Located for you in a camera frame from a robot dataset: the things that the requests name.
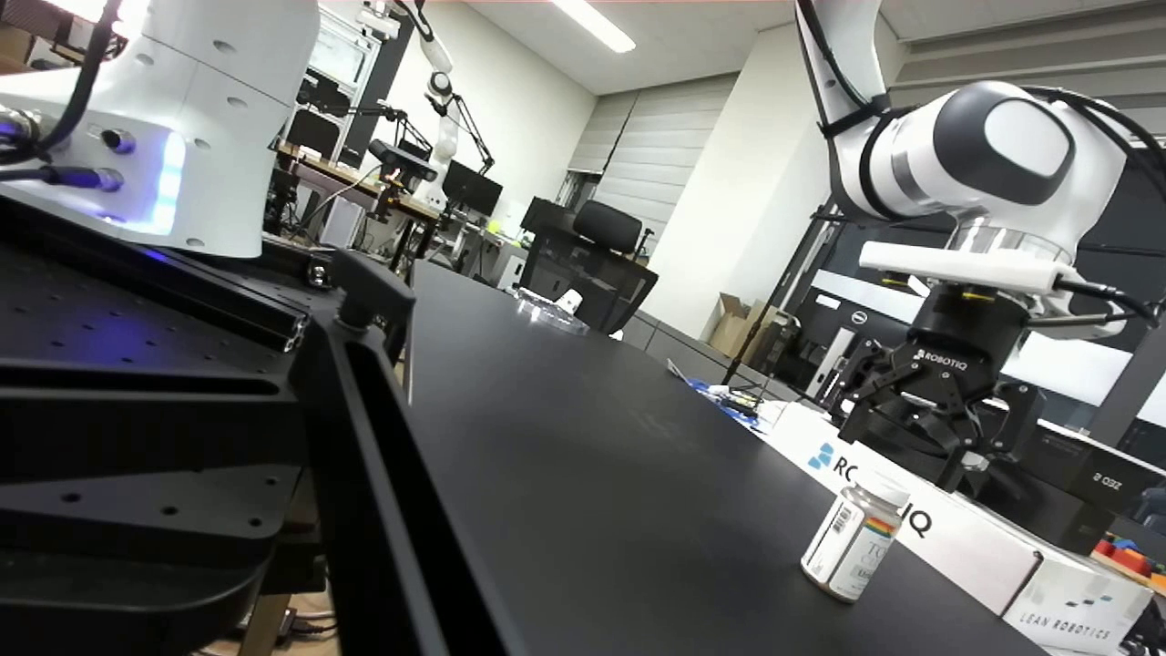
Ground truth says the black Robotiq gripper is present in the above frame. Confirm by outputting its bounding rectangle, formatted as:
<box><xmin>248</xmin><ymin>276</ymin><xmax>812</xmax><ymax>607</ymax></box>
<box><xmin>835</xmin><ymin>285</ymin><xmax>1035</xmax><ymax>489</ymax></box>

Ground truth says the white bottle with label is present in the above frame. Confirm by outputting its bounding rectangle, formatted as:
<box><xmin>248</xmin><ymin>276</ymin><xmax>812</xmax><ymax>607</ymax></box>
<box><xmin>797</xmin><ymin>479</ymin><xmax>911</xmax><ymax>607</ymax></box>

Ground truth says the long white Robotiq box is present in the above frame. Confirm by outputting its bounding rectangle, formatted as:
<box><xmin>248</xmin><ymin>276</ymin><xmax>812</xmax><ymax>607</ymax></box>
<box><xmin>753</xmin><ymin>399</ymin><xmax>1048</xmax><ymax>620</ymax></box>

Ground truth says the blue and white item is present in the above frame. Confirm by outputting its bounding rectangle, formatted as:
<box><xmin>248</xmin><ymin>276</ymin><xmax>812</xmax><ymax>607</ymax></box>
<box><xmin>684</xmin><ymin>377</ymin><xmax>770</xmax><ymax>421</ymax></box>

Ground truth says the brown cardboard box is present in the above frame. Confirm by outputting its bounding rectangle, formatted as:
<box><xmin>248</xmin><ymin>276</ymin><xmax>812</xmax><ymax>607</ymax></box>
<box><xmin>704</xmin><ymin>288</ymin><xmax>767</xmax><ymax>365</ymax></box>

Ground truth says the small white printed box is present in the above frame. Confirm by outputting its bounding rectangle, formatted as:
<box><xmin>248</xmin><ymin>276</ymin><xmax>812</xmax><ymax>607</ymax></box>
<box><xmin>997</xmin><ymin>551</ymin><xmax>1158</xmax><ymax>656</ymax></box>

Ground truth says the red object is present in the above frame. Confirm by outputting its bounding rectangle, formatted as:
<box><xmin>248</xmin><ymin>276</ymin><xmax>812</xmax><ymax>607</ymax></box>
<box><xmin>1091</xmin><ymin>535</ymin><xmax>1166</xmax><ymax>582</ymax></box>

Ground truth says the black office chair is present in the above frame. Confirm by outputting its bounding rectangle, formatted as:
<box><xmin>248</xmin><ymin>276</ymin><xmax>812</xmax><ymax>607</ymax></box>
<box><xmin>519</xmin><ymin>195</ymin><xmax>580</xmax><ymax>296</ymax></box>
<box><xmin>568</xmin><ymin>196</ymin><xmax>662</xmax><ymax>341</ymax></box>

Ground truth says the small white object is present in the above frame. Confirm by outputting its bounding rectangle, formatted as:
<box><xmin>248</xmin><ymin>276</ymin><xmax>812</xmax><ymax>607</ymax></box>
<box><xmin>514</xmin><ymin>285</ymin><xmax>588</xmax><ymax>330</ymax></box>

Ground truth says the black computer monitor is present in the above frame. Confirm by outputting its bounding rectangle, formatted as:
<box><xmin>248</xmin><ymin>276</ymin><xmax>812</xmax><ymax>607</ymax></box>
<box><xmin>440</xmin><ymin>162</ymin><xmax>506</xmax><ymax>218</ymax></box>

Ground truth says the ceiling strip light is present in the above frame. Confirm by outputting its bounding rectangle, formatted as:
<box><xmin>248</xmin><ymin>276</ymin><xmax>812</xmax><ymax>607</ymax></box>
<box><xmin>547</xmin><ymin>0</ymin><xmax>637</xmax><ymax>58</ymax></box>

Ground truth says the wooden desk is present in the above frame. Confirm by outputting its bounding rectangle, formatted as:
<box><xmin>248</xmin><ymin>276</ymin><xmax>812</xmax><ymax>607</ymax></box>
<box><xmin>275</xmin><ymin>144</ymin><xmax>446</xmax><ymax>229</ymax></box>

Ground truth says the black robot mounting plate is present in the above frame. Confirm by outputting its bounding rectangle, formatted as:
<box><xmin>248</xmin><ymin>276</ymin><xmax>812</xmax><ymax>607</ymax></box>
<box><xmin>0</xmin><ymin>195</ymin><xmax>423</xmax><ymax>656</ymax></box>

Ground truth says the grey wrist camera bar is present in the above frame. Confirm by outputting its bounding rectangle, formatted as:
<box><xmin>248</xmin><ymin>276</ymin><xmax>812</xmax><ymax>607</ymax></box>
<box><xmin>857</xmin><ymin>237</ymin><xmax>1085</xmax><ymax>299</ymax></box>

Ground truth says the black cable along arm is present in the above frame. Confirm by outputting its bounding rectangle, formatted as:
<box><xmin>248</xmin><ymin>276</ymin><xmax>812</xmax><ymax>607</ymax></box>
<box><xmin>792</xmin><ymin>0</ymin><xmax>1166</xmax><ymax>330</ymax></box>

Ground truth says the black background camera stand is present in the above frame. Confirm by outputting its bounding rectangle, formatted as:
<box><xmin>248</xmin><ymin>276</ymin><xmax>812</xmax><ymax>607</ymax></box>
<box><xmin>342</xmin><ymin>0</ymin><xmax>501</xmax><ymax>174</ymax></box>

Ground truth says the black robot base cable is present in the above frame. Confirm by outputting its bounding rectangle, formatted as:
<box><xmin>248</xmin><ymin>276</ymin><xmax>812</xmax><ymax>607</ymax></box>
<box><xmin>0</xmin><ymin>0</ymin><xmax>152</xmax><ymax>190</ymax></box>

